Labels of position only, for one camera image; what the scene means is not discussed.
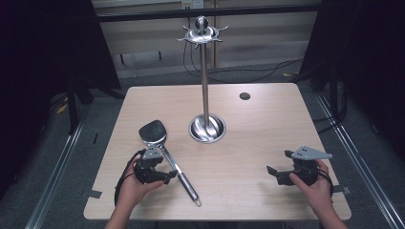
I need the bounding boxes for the stainless steel spatula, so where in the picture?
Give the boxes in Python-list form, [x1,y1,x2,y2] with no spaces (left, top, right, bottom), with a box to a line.
[138,119,203,208]

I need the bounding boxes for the person's left hand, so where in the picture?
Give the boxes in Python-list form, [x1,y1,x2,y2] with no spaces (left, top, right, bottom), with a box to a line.
[116,155,165,212]

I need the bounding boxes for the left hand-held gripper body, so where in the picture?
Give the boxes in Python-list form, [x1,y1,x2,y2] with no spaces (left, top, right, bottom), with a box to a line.
[133,147,169,185]

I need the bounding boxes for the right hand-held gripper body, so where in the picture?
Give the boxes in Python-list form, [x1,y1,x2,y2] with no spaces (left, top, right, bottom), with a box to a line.
[284,145,334,187]

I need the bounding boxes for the person's right hand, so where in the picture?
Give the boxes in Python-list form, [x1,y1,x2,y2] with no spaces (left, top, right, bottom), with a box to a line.
[288,158,334,218]

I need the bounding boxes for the yellow floor tape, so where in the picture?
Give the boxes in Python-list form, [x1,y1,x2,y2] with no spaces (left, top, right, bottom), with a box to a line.
[55,96,70,115]

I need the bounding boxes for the black stand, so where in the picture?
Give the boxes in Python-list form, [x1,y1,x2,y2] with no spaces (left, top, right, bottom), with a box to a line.
[65,74,127,136]

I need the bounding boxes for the dark curtain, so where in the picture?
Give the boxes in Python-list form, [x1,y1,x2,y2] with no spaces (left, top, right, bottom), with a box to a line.
[299,0,405,161]
[0,0,122,201]

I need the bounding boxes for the black floor cable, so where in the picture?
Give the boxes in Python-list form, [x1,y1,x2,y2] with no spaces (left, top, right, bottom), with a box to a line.
[182,18,304,84]

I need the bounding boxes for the stainless steel utensil rack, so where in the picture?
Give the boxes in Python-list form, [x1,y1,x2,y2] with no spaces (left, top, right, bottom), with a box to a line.
[177,15,229,144]

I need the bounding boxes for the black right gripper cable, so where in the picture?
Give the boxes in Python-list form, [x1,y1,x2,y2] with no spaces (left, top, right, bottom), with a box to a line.
[313,165,335,196]

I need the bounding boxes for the metal floor rail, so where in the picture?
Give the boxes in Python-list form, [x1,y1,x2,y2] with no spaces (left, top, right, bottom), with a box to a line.
[314,92,405,229]
[24,104,92,229]

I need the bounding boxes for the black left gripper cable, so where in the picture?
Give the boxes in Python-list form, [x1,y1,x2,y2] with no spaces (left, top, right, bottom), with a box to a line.
[114,148,147,207]

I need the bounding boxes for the grey tape piece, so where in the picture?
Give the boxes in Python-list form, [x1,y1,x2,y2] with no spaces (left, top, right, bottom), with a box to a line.
[81,189,103,199]
[331,184,352,196]

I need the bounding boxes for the white wall outlet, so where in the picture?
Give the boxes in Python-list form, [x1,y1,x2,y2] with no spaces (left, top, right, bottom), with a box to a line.
[181,0,204,10]

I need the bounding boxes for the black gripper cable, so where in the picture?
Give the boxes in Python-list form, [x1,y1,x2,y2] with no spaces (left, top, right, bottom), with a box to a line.
[114,148,147,207]
[313,165,335,196]

